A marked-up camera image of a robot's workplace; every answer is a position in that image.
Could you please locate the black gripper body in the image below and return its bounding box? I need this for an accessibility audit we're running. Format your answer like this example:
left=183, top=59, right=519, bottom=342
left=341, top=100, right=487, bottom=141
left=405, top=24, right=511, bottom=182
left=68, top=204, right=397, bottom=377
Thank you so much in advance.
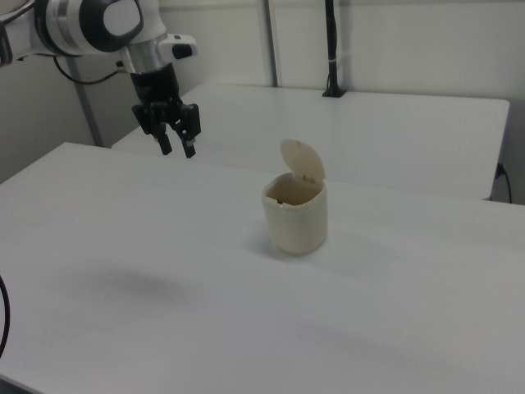
left=130, top=65, right=184, bottom=124

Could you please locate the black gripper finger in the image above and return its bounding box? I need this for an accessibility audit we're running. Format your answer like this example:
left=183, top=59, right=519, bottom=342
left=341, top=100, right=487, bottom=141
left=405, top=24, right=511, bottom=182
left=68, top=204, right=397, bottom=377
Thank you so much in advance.
left=174, top=102, right=203, bottom=160
left=130, top=103, right=173, bottom=157

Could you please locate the cream plastic trash bin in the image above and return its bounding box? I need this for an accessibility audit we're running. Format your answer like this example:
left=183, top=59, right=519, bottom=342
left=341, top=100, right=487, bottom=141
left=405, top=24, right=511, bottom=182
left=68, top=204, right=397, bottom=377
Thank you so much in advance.
left=261, top=138, right=329, bottom=254

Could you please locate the black clamped stand pole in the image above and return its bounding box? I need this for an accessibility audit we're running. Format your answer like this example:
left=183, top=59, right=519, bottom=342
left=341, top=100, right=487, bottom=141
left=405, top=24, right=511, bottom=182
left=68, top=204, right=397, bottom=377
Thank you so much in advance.
left=322, top=0, right=349, bottom=99

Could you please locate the white side table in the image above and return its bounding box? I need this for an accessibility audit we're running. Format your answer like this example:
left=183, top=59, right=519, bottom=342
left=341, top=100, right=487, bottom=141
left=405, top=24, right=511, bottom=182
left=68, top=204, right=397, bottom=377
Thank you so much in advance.
left=111, top=84, right=511, bottom=201

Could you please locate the grey partition post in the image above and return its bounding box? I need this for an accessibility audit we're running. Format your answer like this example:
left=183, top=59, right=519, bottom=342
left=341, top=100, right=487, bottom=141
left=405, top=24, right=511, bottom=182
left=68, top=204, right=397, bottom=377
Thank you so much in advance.
left=70, top=57, right=103, bottom=148
left=258, top=0, right=285, bottom=88

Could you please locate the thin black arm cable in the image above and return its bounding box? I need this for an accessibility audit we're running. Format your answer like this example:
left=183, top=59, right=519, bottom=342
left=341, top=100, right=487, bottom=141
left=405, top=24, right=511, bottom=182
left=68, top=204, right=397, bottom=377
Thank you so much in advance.
left=52, top=56, right=133, bottom=85

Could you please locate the thick black cable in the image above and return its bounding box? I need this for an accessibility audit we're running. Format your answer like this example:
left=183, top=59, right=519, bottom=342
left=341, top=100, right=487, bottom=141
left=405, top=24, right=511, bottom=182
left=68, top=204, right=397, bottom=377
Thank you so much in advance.
left=0, top=273, right=11, bottom=355

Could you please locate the black cable with plug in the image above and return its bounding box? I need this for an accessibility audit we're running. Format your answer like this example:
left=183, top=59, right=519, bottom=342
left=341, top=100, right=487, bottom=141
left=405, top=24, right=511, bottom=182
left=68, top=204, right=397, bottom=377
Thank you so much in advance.
left=496, top=162, right=514, bottom=203

